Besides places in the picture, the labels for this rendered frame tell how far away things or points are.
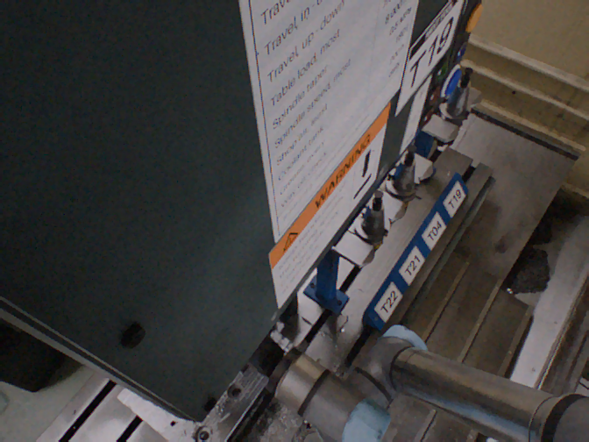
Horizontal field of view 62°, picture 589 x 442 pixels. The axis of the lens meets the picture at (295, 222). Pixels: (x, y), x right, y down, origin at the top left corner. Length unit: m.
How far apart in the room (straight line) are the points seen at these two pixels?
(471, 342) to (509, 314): 0.15
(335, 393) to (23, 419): 1.06
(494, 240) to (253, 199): 1.31
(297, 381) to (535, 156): 1.09
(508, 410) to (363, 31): 0.49
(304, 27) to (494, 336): 1.27
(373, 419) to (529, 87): 1.04
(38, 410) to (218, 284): 1.33
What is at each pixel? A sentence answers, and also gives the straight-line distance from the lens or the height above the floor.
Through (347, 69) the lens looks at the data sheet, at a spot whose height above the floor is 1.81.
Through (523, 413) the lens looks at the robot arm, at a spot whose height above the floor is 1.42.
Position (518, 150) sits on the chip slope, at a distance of 1.59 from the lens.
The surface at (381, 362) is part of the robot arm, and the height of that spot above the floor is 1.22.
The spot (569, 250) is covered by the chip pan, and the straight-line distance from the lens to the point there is 1.68.
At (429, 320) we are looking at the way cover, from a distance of 1.35.
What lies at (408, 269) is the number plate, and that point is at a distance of 1.19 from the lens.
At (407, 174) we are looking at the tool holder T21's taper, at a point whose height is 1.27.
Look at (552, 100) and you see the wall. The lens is 1.48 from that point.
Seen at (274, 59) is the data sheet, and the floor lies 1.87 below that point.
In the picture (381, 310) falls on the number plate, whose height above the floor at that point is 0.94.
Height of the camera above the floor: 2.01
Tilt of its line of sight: 61 degrees down
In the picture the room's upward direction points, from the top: 4 degrees counter-clockwise
